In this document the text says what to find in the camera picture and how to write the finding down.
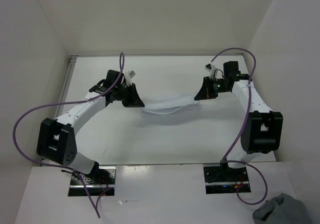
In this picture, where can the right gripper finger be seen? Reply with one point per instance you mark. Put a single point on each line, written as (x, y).
(210, 95)
(203, 93)

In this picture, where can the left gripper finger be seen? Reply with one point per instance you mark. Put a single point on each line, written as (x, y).
(134, 94)
(131, 103)

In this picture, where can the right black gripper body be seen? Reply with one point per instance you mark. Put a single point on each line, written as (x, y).
(218, 85)

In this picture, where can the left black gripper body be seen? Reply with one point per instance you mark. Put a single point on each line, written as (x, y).
(123, 93)

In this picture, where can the white skirt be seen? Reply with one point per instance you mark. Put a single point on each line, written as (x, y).
(166, 105)

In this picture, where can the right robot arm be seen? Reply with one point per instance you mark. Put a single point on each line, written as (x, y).
(261, 129)

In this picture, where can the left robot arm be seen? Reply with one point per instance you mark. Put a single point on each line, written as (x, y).
(57, 137)

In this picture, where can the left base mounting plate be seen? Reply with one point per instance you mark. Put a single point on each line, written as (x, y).
(103, 184)

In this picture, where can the base mounting plate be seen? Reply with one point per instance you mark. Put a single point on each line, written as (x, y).
(225, 181)
(103, 184)

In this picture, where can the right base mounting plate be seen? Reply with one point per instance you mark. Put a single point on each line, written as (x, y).
(225, 181)

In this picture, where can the grey cloth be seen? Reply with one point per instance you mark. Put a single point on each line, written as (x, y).
(282, 209)

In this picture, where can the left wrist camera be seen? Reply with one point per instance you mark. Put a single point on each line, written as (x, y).
(128, 78)

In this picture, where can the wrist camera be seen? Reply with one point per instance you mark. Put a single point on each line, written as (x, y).
(213, 71)
(128, 78)

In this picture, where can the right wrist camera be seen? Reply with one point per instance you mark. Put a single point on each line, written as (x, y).
(213, 71)

